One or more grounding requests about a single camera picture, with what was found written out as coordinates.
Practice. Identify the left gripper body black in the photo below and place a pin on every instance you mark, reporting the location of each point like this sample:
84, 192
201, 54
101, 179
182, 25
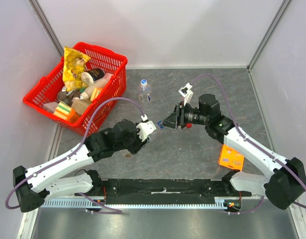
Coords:
135, 144

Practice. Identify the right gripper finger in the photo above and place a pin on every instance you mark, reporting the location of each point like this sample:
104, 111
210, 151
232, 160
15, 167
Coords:
172, 118
170, 125

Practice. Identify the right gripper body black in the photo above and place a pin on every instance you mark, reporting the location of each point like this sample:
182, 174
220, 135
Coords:
179, 116

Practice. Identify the blue bottle cap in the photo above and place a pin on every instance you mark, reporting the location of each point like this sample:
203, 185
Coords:
160, 124

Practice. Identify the blue label pepsi bottle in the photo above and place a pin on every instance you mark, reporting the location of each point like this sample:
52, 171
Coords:
155, 134

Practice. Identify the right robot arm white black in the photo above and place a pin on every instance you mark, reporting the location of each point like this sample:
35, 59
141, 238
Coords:
282, 181

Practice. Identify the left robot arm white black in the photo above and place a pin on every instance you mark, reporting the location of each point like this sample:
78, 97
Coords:
36, 185

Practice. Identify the small clear water bottle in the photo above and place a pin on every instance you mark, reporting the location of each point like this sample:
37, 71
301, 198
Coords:
144, 91

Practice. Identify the beige sauce bottle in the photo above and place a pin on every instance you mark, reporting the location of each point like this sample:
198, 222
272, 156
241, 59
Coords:
101, 83

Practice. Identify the yellow wafer pack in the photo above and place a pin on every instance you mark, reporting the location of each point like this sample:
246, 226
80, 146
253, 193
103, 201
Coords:
95, 93

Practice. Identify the wooden block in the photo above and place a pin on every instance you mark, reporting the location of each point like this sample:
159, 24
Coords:
80, 106

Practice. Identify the orange packet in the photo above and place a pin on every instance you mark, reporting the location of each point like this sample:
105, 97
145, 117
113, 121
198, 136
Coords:
72, 116

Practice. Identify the orange snack box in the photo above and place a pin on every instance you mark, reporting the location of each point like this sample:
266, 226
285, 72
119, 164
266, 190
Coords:
230, 158

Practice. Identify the striped yellow green sponge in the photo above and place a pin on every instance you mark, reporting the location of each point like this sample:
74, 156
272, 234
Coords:
62, 111

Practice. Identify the brown cup with lid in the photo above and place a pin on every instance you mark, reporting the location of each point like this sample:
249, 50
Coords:
90, 76

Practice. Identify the red plastic basket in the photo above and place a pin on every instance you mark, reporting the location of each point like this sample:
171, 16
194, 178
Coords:
52, 89

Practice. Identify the yellow chips bag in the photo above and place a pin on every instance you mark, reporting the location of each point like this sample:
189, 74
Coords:
74, 65

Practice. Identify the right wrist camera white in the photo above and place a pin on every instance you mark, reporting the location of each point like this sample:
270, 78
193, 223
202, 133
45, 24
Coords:
186, 93

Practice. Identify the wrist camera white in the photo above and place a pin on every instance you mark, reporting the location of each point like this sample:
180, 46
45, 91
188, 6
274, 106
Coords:
186, 93
145, 128

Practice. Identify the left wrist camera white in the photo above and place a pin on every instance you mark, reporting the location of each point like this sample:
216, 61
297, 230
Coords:
145, 128

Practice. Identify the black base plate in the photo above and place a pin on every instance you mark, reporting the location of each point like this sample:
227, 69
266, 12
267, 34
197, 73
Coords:
119, 187

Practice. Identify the white cable duct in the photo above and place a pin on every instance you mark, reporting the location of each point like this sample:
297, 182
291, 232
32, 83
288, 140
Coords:
81, 203

